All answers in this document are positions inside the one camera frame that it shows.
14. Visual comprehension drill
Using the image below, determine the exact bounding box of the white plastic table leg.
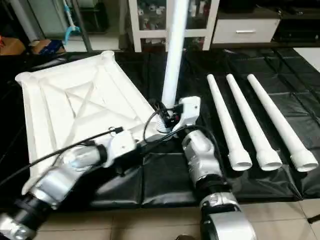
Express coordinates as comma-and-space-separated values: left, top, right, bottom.
247, 74, 319, 173
206, 74, 253, 172
226, 74, 283, 172
159, 0, 191, 133

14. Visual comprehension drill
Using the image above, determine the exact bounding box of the white plastic table top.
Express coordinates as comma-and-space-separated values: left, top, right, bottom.
15, 50, 166, 196

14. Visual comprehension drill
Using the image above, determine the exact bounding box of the white glass-door cabinet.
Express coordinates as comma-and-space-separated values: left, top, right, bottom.
127, 0, 221, 52

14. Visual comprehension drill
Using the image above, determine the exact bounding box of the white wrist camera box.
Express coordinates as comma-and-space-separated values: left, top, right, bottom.
175, 96, 202, 132
102, 129, 138, 163

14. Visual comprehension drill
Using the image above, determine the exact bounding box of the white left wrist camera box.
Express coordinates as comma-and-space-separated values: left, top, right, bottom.
102, 129, 138, 163

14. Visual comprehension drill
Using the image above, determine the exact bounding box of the black speaker box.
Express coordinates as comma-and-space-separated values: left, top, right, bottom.
220, 0, 256, 13

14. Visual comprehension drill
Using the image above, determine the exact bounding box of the teal long-handled dustpan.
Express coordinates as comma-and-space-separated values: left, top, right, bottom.
62, 0, 82, 47

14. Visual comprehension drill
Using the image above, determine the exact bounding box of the white drawer unit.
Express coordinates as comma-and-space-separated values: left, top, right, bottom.
212, 7, 282, 45

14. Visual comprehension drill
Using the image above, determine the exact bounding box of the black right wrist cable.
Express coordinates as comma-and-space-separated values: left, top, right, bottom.
143, 102, 221, 161

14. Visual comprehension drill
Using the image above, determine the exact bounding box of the brown wooden desk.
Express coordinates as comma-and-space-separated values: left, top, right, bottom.
0, 36, 26, 56

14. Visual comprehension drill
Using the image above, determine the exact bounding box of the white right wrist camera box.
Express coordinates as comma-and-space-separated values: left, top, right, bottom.
175, 96, 202, 132

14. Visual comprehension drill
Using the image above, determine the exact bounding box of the black work mat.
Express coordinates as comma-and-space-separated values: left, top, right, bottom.
0, 47, 320, 208

